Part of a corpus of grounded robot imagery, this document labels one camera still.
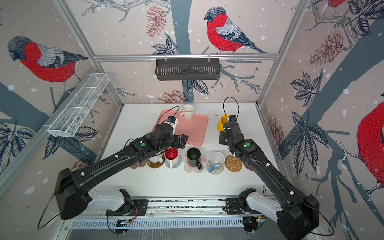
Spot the red inside white mug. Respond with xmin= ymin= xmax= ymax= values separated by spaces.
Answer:
xmin=165 ymin=148 xmax=181 ymax=167

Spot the yellow mug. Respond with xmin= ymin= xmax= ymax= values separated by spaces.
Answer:
xmin=217 ymin=115 xmax=229 ymax=133

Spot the glossy brown round coaster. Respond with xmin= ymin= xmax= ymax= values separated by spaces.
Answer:
xmin=147 ymin=161 xmax=164 ymax=169

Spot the blue patterned mug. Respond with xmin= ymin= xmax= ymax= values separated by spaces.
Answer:
xmin=207 ymin=152 xmax=225 ymax=171

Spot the rattan round woven coaster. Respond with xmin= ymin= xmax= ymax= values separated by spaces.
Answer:
xmin=225 ymin=156 xmax=243 ymax=173

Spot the cork flower shaped coaster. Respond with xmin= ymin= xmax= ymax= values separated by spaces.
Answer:
xmin=130 ymin=160 xmax=147 ymax=169

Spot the black mug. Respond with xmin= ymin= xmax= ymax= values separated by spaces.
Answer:
xmin=187 ymin=148 xmax=203 ymax=170

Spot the cream mug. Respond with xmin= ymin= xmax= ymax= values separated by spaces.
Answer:
xmin=180 ymin=105 xmax=194 ymax=120

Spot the pink flower shaped coaster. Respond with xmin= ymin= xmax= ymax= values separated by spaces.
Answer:
xmin=182 ymin=155 xmax=207 ymax=174

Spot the multicolour zigzag woven coaster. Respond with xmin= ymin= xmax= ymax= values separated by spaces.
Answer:
xmin=208 ymin=168 xmax=224 ymax=176

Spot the blue grey woven coaster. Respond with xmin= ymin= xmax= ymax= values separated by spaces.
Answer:
xmin=164 ymin=160 xmax=183 ymax=169

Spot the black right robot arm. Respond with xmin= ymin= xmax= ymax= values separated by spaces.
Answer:
xmin=219 ymin=121 xmax=320 ymax=240

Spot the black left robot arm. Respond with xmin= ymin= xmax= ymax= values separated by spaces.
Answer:
xmin=55 ymin=123 xmax=189 ymax=220

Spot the pink tray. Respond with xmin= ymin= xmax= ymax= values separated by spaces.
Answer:
xmin=155 ymin=109 xmax=209 ymax=146

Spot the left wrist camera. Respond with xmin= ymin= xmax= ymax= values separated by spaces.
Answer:
xmin=167 ymin=116 xmax=179 ymax=127

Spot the black hanging wire basket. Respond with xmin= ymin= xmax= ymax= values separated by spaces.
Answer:
xmin=155 ymin=58 xmax=221 ymax=81

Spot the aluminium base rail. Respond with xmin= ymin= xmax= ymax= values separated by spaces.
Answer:
xmin=69 ymin=193 xmax=282 ymax=234

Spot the white wire mesh shelf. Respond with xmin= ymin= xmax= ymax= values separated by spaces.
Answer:
xmin=48 ymin=73 xmax=110 ymax=138

